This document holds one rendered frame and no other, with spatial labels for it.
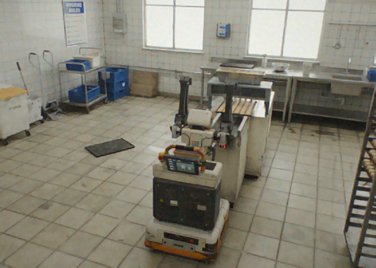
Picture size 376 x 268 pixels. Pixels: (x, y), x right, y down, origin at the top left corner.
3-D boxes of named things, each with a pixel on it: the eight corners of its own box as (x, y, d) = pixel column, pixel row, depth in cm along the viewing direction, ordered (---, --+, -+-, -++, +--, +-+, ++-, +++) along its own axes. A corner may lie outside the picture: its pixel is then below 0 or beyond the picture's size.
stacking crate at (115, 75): (112, 75, 793) (111, 66, 786) (128, 76, 781) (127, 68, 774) (98, 80, 739) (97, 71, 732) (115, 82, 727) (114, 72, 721)
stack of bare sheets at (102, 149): (97, 157, 475) (97, 155, 474) (84, 148, 504) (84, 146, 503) (134, 147, 512) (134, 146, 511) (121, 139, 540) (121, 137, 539)
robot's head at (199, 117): (209, 125, 295) (212, 110, 300) (185, 122, 301) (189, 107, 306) (211, 132, 308) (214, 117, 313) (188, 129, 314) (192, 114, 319)
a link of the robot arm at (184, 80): (177, 76, 313) (188, 76, 311) (182, 75, 326) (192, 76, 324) (174, 124, 322) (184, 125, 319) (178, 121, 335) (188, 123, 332)
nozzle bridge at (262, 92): (211, 103, 442) (213, 76, 431) (269, 109, 424) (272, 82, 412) (205, 110, 413) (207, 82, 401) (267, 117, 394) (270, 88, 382)
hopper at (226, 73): (219, 77, 427) (220, 66, 422) (265, 82, 412) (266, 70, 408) (214, 82, 401) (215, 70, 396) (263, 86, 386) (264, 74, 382)
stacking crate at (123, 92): (114, 93, 807) (114, 84, 800) (129, 95, 793) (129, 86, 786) (99, 98, 755) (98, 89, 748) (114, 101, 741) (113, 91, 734)
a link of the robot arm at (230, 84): (223, 80, 302) (235, 80, 300) (226, 79, 315) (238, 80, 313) (219, 130, 311) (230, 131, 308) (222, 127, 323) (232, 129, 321)
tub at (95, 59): (81, 64, 702) (80, 54, 695) (101, 65, 694) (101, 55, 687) (72, 66, 669) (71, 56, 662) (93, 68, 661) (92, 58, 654)
